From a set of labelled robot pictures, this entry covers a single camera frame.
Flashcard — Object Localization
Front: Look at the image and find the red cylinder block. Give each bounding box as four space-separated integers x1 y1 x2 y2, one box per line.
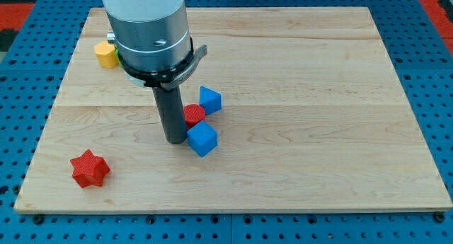
183 104 206 129

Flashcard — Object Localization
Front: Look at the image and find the green block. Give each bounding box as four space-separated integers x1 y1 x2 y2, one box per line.
115 46 122 68

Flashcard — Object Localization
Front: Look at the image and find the blue triangular prism block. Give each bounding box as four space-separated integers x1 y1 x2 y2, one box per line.
199 86 222 115

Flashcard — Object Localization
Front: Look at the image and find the black clamp with lever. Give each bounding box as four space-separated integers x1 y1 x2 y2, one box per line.
120 39 208 91

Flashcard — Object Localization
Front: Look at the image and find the blue cube block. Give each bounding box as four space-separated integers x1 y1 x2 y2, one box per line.
187 120 217 157

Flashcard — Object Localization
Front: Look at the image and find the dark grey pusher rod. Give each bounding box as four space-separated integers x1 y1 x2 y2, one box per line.
152 87 187 144

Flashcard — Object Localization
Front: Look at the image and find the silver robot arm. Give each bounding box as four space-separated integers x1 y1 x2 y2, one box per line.
102 0 193 86

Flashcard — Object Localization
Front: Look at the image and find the wooden board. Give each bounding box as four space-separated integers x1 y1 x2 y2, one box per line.
15 7 452 214

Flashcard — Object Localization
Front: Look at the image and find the yellow hexagon block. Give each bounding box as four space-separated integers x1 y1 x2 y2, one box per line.
94 41 118 69

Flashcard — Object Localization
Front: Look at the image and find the red star block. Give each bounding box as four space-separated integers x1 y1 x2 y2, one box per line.
69 149 110 188

